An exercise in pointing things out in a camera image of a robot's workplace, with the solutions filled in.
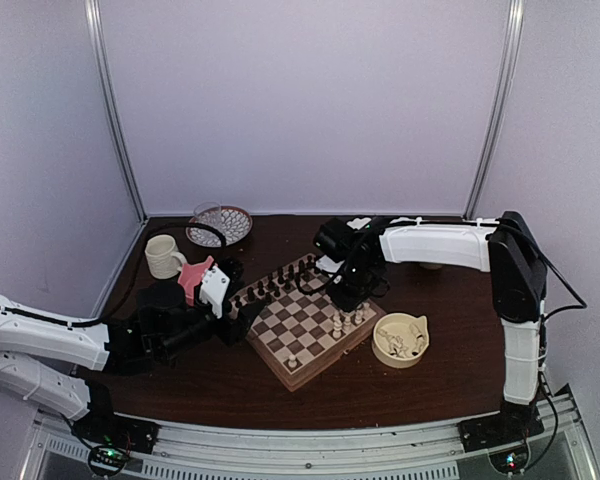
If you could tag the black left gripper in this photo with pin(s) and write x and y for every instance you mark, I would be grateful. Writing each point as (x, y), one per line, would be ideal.
(236, 328)

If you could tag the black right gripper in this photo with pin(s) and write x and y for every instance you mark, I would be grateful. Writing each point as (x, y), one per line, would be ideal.
(349, 303)

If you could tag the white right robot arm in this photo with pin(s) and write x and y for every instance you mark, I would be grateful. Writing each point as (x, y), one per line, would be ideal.
(504, 248)

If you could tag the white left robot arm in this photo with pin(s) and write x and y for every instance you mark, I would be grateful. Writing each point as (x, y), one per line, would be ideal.
(28, 336)

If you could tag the wooden chess board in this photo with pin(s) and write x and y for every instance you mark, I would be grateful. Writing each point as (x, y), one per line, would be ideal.
(294, 323)

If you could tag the white scalloped bowl black rim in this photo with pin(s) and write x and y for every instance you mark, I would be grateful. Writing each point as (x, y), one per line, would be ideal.
(358, 223)

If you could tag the plain white round bowl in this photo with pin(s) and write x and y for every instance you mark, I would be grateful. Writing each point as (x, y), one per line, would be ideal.
(430, 266)

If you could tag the cream cat ear bowl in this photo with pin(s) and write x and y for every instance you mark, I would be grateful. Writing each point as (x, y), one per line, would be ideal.
(399, 340)

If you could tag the pink cat ear bowl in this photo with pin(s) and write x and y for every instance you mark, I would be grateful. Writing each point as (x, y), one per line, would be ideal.
(191, 276)

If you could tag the white ribbed mug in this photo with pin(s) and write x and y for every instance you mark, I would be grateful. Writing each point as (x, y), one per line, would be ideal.
(163, 257)

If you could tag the patterned ceramic plate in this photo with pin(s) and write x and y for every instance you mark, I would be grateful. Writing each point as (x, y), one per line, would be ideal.
(237, 225)

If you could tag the clear drinking glass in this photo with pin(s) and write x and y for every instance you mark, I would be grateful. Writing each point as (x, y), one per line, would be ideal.
(210, 214)

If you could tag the aluminium front rail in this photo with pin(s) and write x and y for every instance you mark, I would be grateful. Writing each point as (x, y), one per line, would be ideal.
(432, 450)

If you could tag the aluminium frame post right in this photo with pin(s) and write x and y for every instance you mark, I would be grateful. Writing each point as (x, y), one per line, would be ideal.
(507, 70)

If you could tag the aluminium frame post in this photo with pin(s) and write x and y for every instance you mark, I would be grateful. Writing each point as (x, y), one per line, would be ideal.
(507, 70)
(96, 33)

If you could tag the aluminium frame post left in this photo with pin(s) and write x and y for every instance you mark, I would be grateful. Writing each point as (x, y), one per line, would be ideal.
(96, 33)

